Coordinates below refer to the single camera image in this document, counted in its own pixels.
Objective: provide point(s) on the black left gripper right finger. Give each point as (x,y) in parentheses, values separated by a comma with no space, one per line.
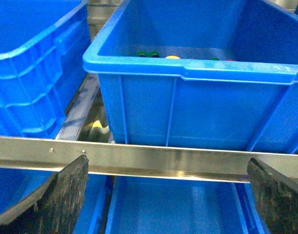
(276,197)

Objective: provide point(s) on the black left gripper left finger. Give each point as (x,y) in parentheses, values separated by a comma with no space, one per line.
(54,207)

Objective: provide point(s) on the blue bin with buttons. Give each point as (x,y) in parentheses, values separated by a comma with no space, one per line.
(250,104)

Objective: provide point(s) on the steel shelf front rail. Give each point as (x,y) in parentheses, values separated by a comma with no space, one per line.
(138,160)

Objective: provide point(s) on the blue lower middle bin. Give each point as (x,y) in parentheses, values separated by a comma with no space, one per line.
(165,206)

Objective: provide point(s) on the yellow push button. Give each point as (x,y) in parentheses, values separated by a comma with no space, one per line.
(172,57)

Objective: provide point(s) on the blue lower left bin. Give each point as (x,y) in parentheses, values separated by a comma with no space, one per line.
(16,184)

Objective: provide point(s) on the blue ribbed crate upper left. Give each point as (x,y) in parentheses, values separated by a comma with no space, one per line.
(41,47)

